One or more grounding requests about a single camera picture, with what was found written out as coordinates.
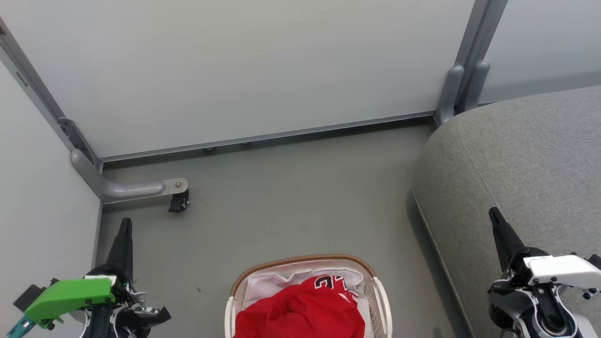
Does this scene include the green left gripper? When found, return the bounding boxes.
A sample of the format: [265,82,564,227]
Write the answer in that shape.
[24,217,172,338]

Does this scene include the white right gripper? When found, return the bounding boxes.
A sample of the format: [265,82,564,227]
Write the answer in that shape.
[487,207,601,325]

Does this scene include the plain red garment white hem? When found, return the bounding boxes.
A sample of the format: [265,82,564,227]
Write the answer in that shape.
[233,283,366,338]

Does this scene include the grey fabric sofa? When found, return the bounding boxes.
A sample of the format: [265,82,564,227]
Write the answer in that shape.
[412,85,601,338]

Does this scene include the black caster wheel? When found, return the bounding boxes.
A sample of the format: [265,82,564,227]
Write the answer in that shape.
[168,190,190,214]

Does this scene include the long grey partition foot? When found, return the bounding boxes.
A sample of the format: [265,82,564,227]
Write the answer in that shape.
[70,149,189,205]

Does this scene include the white cloth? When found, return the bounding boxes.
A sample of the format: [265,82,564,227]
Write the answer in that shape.
[242,268,366,311]

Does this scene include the white laundry basket brown rim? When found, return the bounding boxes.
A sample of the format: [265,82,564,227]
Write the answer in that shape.
[224,254,393,338]

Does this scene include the short grey partition foot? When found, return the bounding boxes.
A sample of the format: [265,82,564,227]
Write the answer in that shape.
[462,60,492,112]
[434,65,465,126]

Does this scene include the black cable with teal plug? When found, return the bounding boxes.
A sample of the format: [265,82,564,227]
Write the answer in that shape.
[7,314,37,338]

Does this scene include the grey metal hinge bracket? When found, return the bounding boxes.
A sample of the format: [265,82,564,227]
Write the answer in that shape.
[57,117,102,166]

